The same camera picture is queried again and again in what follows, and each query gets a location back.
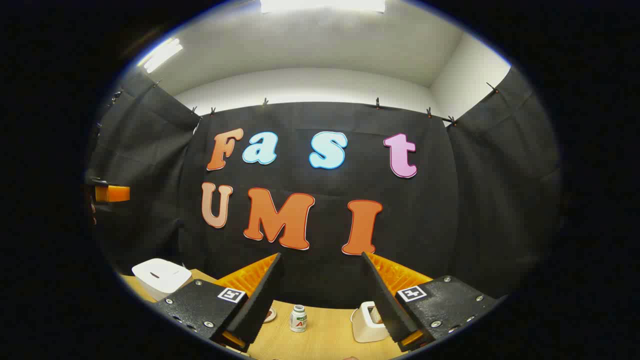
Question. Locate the white oval plate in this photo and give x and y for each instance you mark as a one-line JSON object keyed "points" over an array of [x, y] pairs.
{"points": [[270, 315]]}

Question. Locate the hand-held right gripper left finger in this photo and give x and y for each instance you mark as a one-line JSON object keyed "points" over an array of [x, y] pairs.
{"points": [[260, 305]]}

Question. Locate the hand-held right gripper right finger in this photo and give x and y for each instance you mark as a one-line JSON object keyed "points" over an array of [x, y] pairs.
{"points": [[387, 310]]}

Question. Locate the white bottle with green label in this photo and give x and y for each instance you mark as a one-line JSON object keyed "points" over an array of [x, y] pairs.
{"points": [[298, 320]]}

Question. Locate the ceiling light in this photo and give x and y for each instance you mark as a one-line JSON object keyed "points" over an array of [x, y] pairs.
{"points": [[162, 54], [320, 5]]}

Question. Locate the black backdrop cloth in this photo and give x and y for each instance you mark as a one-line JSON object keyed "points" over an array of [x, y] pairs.
{"points": [[440, 225]]}

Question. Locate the white rice cooker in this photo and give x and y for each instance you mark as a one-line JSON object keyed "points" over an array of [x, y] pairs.
{"points": [[160, 277]]}

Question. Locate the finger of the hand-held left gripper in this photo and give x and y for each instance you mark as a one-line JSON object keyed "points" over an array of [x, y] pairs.
{"points": [[115, 193]]}

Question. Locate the white toaster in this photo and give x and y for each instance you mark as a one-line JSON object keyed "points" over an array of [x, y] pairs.
{"points": [[365, 327]]}

